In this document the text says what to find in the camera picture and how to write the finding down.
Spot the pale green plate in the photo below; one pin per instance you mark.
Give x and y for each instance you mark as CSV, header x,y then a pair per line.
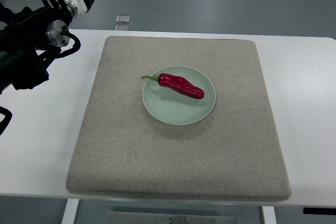
x,y
173,108

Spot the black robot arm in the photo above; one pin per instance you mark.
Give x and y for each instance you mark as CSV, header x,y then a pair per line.
x,y
31,40

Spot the white table leg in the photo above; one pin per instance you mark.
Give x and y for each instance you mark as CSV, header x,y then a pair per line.
x,y
268,213
70,211

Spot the clear floor socket cover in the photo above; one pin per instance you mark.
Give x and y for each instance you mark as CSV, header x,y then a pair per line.
x,y
122,18

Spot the black table control panel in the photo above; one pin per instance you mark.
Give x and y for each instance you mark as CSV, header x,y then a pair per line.
x,y
319,211

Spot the white table leg left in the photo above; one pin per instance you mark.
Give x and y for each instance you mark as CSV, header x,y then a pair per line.
x,y
70,211

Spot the beige felt mat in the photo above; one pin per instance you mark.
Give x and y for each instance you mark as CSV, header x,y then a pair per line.
x,y
232,154

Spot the red chili pepper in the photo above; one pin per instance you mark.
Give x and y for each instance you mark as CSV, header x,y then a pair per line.
x,y
178,84

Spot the metal base plate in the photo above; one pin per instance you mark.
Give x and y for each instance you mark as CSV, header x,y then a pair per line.
x,y
140,217

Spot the white table leg right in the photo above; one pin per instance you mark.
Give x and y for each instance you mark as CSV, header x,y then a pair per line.
x,y
268,213

